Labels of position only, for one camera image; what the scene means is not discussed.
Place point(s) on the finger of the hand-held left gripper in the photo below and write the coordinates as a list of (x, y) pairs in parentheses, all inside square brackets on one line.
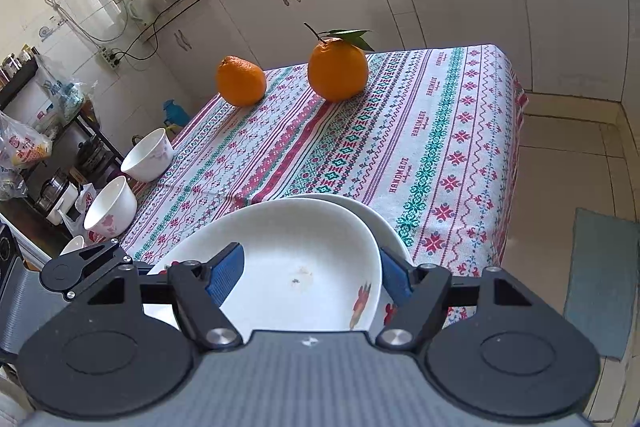
[(107, 259)]

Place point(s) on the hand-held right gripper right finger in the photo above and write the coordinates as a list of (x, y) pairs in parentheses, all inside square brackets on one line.
[(395, 277)]

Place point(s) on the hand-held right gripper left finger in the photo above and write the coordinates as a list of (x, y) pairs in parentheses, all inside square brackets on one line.
[(225, 277)]

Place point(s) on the white bowl pink floral print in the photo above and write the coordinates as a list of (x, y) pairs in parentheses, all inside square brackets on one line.
[(74, 247), (147, 157), (111, 207)]

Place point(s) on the stained white plate fruit print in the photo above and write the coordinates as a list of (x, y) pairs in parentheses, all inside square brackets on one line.
[(300, 247)]

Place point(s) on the red and white plastic bag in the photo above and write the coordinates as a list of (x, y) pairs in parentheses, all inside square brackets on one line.
[(87, 202)]

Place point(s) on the white rice cooker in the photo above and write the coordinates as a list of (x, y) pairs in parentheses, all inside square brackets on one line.
[(57, 202)]

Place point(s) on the dark cooking pot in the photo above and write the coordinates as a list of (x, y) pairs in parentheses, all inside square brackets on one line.
[(92, 154)]

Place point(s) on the clear bag with orange contents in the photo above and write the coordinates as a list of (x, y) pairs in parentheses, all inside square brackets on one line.
[(25, 147)]

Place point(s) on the patterned striped tablecloth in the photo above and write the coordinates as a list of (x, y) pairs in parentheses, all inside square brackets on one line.
[(400, 132)]

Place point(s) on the blue jug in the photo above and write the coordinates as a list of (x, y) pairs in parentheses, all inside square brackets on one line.
[(176, 114)]

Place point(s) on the clear plastic bag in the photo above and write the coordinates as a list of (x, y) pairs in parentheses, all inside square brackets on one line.
[(60, 92)]

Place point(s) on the orange without leaf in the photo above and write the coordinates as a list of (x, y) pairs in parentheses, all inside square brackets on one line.
[(241, 82)]

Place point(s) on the white power strip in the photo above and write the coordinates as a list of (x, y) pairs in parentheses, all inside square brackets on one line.
[(111, 58)]

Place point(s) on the black shelf rack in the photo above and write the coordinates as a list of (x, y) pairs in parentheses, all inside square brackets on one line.
[(20, 77)]

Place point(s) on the teal floor mat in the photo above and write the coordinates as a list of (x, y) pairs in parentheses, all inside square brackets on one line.
[(600, 282)]

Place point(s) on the orange with stem and leaf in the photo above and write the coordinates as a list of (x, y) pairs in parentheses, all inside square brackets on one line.
[(337, 69)]

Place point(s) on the white electric kettle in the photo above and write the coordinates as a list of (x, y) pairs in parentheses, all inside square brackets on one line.
[(140, 9)]

